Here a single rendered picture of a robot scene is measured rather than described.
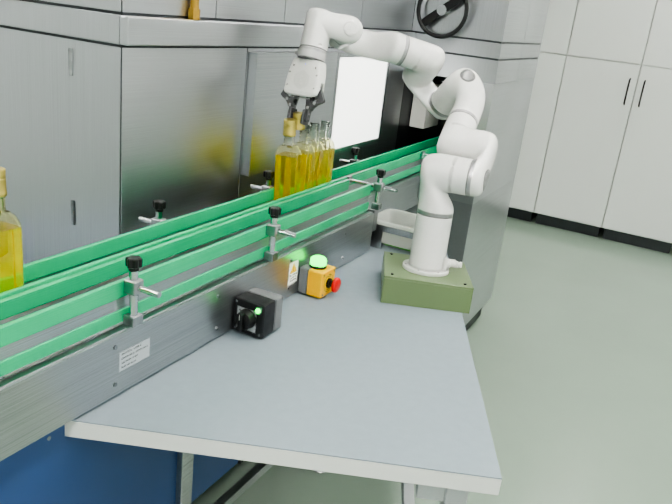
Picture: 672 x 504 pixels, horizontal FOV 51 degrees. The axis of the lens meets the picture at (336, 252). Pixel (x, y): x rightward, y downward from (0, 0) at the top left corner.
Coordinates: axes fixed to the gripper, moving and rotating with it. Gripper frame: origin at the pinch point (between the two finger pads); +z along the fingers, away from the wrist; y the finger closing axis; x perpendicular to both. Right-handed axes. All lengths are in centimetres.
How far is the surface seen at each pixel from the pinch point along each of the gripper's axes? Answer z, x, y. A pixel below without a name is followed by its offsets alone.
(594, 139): -61, 385, 24
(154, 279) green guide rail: 41, -63, 14
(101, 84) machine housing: 6, -51, -20
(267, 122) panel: 2.8, 5.0, -12.6
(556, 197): -14, 397, 6
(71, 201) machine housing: 34, -44, -30
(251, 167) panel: 16.3, 1.9, -12.7
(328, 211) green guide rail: 23.3, 4.4, 12.9
